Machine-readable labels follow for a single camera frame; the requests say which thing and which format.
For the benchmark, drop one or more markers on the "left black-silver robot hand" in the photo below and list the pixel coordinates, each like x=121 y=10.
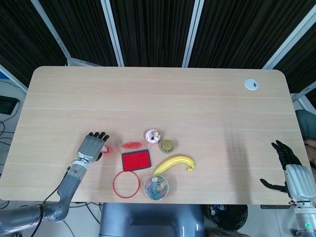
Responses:
x=90 y=148

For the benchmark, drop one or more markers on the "right black-silver robot hand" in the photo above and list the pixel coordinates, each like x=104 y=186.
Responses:
x=298 y=181

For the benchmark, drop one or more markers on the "small red stamp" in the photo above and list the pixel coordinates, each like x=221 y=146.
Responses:
x=105 y=148

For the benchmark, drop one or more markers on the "red ink pad clear lid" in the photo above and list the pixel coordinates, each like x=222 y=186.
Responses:
x=135 y=160

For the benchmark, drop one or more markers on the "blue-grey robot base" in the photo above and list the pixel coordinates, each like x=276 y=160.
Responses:
x=153 y=217

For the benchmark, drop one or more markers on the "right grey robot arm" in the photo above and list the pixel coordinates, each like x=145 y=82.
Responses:
x=306 y=219

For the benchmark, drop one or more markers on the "person in grey clothes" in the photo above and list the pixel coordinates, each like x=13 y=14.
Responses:
x=307 y=123

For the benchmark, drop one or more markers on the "pink toy cupcake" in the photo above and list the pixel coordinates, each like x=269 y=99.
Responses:
x=151 y=136

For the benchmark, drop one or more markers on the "green jar gold lid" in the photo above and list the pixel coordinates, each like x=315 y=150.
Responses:
x=167 y=145

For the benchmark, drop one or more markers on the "clear tub of binder clips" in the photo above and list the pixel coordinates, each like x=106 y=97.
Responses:
x=156 y=187

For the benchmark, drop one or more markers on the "black trash bin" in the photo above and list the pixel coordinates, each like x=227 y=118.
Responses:
x=229 y=217

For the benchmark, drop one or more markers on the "yellow toy banana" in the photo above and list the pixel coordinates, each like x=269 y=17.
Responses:
x=172 y=161

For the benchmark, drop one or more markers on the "black box device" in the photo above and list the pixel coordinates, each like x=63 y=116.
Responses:
x=6 y=105

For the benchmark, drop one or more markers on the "low white partition frame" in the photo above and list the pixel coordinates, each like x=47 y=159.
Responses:
x=302 y=98

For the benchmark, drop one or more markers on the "white and blue partition frame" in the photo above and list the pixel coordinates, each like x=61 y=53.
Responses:
x=12 y=76

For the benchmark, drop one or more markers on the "white aluminium partition post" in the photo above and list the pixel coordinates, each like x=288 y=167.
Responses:
x=112 y=29
x=193 y=29
x=288 y=42
x=51 y=32

